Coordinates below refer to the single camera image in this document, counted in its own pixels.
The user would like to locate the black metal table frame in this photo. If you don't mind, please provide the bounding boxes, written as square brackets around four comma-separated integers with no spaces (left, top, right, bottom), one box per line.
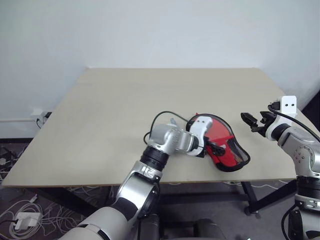
[23,178,300,221]

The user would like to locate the white power strip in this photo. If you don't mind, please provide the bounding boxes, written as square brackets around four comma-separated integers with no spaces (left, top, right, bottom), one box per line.
[13,211,42,230]

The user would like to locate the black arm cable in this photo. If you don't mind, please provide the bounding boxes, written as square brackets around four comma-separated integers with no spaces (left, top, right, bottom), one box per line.
[267,100,320,144]
[143,110,191,145]

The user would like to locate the dark rounded shape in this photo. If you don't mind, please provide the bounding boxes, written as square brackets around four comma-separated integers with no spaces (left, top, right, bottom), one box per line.
[192,218,227,240]

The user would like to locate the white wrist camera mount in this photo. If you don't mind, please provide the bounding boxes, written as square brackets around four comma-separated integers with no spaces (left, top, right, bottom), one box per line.
[277,95,298,118]
[186,118,214,159]

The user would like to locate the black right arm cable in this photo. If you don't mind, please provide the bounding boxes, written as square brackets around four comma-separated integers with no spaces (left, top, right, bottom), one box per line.
[267,100,320,144]

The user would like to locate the red black paddle case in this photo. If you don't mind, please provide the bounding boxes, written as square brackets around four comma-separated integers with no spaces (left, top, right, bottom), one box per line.
[186,113,252,173]

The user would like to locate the white wall cable duct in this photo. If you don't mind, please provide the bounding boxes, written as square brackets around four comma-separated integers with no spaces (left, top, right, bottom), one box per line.
[0,117,39,124]

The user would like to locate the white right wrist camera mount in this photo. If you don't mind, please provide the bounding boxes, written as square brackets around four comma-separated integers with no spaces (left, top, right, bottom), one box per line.
[277,95,298,118]

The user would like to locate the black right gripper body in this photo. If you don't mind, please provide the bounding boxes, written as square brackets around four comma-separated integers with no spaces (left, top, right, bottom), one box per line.
[249,115,276,138]

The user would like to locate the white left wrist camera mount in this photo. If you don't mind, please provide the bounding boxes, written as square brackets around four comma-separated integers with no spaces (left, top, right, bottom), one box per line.
[186,118,214,159]

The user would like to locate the white floor cable bundle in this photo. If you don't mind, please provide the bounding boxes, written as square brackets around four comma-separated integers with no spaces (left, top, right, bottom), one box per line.
[0,185,111,240]

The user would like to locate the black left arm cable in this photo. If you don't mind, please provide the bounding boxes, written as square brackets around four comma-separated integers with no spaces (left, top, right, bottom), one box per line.
[143,110,191,145]

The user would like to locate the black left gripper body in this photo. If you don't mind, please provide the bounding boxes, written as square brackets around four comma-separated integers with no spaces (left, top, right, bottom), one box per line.
[202,136,215,159]

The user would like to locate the black floor cable tangle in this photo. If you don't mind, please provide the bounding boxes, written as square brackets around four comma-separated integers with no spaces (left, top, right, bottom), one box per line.
[0,142,25,181]

